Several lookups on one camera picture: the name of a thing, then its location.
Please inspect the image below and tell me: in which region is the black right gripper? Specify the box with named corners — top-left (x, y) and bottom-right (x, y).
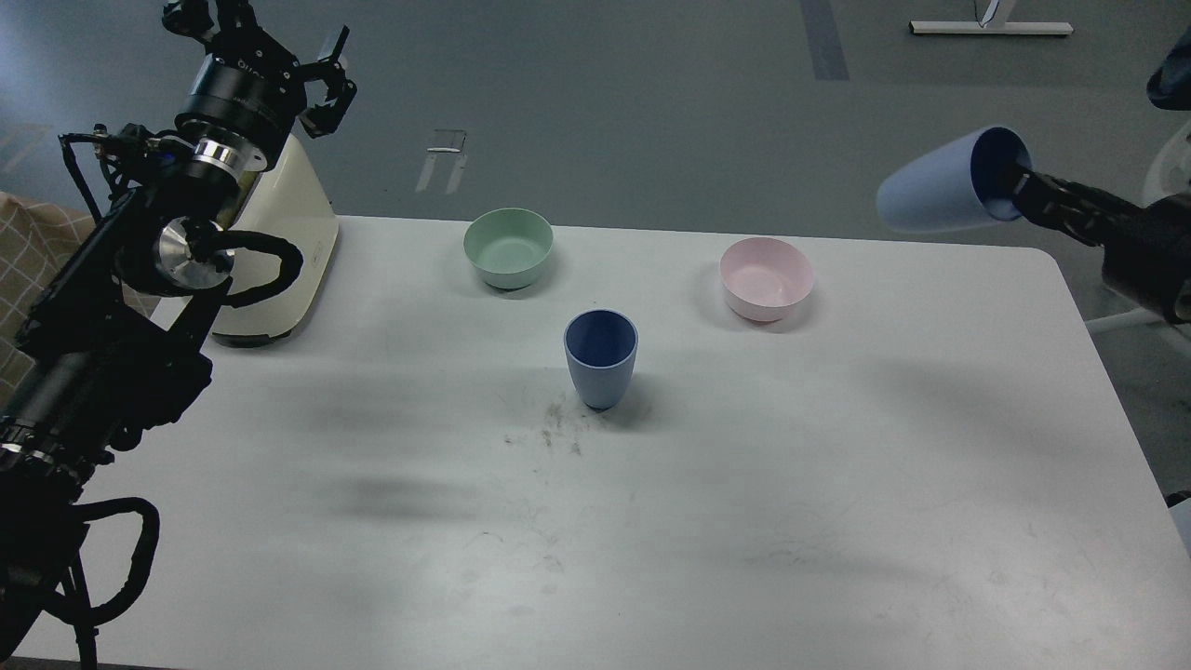
top-left (1010, 165), bottom-right (1190, 308)

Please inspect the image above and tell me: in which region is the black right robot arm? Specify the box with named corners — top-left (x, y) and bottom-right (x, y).
top-left (997, 164), bottom-right (1190, 324)

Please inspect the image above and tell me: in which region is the green bowl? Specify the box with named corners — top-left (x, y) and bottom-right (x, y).
top-left (462, 208), bottom-right (555, 292)

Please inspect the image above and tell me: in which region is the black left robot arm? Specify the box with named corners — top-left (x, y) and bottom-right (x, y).
top-left (4, 1), bottom-right (358, 669)

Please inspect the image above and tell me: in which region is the pink bowl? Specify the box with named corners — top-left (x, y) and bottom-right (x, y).
top-left (717, 237), bottom-right (817, 323)

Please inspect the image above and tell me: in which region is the beige checkered cloth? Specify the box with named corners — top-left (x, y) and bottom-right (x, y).
top-left (0, 192), bottom-right (160, 401)

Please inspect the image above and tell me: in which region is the blue cup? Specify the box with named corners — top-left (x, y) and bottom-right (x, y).
top-left (563, 309), bottom-right (640, 411)
top-left (877, 126), bottom-right (1034, 234)

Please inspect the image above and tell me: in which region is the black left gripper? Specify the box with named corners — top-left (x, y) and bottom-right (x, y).
top-left (162, 1), bottom-right (358, 164)

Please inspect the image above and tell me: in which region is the white desk leg base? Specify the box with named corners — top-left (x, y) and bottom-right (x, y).
top-left (908, 1), bottom-right (1075, 38)

